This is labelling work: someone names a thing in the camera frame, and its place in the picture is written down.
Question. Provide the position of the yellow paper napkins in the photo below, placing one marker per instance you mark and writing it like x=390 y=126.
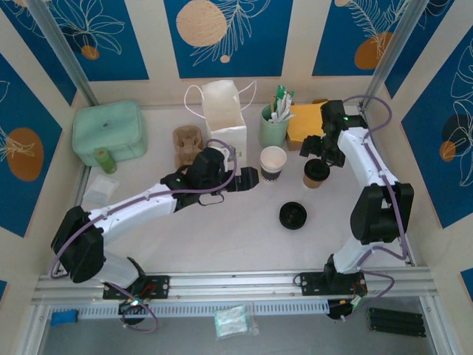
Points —
x=306 y=122

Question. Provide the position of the brown paper coffee cup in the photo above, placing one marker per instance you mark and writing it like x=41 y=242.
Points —
x=313 y=184

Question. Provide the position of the black cup lid stack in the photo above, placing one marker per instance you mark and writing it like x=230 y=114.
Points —
x=293 y=216

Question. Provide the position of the white paper takeout bag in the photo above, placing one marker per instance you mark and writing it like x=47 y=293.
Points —
x=225 y=111

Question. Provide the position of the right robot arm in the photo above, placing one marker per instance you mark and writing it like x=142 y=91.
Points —
x=380 y=218

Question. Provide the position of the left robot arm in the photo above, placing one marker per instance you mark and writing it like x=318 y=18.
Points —
x=129 y=214

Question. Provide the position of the cardboard napkin box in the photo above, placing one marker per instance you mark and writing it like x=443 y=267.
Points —
x=292 y=146

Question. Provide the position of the mint green holder cup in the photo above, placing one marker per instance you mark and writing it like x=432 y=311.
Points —
x=273 y=131

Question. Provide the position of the white paper-wrapped straw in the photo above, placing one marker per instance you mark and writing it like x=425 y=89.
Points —
x=277 y=117

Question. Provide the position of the green white stick sachet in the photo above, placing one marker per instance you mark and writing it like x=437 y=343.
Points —
x=281 y=96
x=289 y=100

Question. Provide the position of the wooden stirrer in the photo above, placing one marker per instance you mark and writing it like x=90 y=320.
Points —
x=273 y=103

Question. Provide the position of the small green bottle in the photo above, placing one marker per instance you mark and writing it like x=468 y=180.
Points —
x=105 y=161

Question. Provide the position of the clear plastic packet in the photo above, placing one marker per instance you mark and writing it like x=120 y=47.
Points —
x=101 y=188

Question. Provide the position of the mint green lunch box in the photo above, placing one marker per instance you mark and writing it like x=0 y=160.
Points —
x=107 y=125

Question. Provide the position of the clear bag green white contents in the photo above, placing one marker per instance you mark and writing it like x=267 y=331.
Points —
x=231 y=321

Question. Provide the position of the small green-lit circuit board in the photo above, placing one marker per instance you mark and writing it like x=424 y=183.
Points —
x=355 y=302
x=133 y=302

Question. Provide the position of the black ribbed rack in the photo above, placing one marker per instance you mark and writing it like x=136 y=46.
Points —
x=395 y=321

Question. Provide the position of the blue plastic block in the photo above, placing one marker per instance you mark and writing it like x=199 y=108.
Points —
x=63 y=318

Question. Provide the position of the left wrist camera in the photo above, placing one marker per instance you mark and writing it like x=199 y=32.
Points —
x=231 y=153

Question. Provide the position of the aluminium mounting rail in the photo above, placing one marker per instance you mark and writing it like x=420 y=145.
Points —
x=236 y=284

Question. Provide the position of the aluminium frame post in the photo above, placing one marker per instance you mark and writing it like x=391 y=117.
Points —
x=63 y=48
x=391 y=48

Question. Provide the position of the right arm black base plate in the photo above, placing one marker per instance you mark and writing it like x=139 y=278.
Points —
x=306 y=283

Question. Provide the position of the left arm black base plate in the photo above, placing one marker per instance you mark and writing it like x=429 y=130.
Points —
x=162 y=286

